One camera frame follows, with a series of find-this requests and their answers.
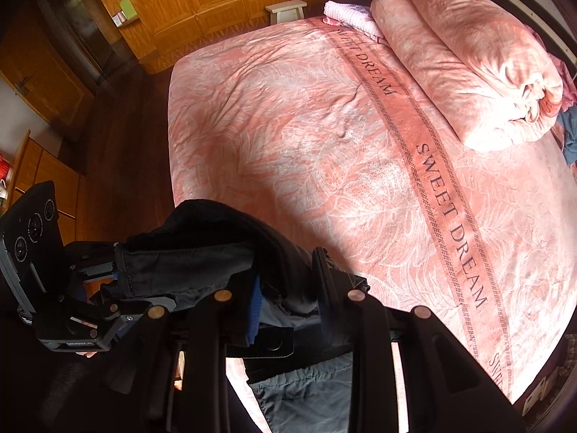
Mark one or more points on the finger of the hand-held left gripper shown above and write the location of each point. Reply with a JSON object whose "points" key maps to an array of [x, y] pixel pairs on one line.
{"points": [[90, 259], [121, 309]]}

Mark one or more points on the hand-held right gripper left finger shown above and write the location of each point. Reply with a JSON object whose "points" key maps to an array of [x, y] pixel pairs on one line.
{"points": [[254, 311]]}

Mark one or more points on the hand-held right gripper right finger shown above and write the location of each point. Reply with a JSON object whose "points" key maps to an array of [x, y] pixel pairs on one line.
{"points": [[323, 279]]}

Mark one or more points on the black padded pants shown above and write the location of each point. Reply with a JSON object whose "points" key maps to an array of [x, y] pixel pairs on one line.
{"points": [[216, 234]]}

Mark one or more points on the low wooden cabinet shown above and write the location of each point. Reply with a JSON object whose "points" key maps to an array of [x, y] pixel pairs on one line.
{"points": [[49, 176]]}

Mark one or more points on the bed with pink sheet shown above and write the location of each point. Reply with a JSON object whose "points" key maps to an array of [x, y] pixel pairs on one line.
{"points": [[315, 144]]}

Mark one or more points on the wooden door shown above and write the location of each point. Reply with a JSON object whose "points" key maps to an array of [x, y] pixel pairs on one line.
{"points": [[40, 76]]}

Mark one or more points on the green box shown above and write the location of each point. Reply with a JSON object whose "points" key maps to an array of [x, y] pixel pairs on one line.
{"points": [[128, 9]]}

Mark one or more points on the folded pink quilt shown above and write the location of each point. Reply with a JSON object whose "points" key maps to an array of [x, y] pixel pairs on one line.
{"points": [[460, 54]]}

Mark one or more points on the folded white pink towel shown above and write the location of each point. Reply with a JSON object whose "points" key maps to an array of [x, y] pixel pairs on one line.
{"points": [[351, 16]]}

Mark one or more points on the white wooden stool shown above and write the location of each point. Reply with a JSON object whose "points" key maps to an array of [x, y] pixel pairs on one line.
{"points": [[286, 9]]}

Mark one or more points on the blue cloth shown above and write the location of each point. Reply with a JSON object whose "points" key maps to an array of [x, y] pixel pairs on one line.
{"points": [[570, 140]]}

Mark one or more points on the wooden wardrobe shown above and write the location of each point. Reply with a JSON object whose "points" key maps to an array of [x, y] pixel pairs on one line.
{"points": [[225, 4]]}

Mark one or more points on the crumpled pink cloth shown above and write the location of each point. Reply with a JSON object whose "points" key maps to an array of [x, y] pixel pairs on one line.
{"points": [[563, 72]]}

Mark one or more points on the dark wooden headboard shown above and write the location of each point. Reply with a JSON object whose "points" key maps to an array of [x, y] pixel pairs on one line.
{"points": [[541, 4]]}

